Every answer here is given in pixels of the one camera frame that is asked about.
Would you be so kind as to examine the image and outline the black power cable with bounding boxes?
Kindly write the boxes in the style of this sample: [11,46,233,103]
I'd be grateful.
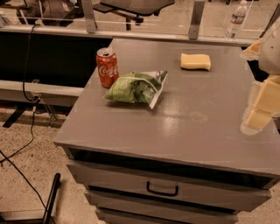
[22,23,42,103]

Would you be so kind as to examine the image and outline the grey metal bracket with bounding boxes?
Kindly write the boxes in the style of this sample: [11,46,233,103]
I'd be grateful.
[188,0,205,40]
[81,0,96,33]

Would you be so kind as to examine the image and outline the green chip bag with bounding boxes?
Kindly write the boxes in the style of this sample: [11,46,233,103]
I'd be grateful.
[104,71,168,109]

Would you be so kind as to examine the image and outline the grey metal bracket right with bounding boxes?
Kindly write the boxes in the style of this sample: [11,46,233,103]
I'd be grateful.
[188,0,205,40]

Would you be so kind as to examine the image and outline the black floor cable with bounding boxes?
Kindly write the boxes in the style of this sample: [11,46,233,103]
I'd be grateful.
[0,104,56,224]

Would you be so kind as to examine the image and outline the clear plastic water bottle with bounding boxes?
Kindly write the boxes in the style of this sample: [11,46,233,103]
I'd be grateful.
[225,0,248,39]

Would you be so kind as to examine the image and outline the dark bag behind glass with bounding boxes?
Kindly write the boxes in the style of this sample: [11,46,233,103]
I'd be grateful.
[17,0,84,26]

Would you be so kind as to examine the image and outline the black metal stand base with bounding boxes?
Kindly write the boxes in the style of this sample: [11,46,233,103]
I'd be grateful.
[0,173,60,224]

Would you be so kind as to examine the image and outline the grey metal bracket left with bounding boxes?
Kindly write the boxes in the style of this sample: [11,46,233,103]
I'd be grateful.
[81,0,96,33]

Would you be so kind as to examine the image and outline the black office chair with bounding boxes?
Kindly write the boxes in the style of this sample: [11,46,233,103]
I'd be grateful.
[93,0,175,31]

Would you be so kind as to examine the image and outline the red coke can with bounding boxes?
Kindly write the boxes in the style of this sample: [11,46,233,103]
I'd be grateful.
[96,47,119,88]

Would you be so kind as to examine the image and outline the black drawer handle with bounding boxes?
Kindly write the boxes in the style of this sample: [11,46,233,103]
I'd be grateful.
[146,181,179,197]

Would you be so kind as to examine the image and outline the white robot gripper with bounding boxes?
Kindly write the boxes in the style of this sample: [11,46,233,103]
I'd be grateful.
[240,17,280,136]

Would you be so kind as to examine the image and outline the yellow sponge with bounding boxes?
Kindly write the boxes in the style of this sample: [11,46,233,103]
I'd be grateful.
[180,53,211,71]

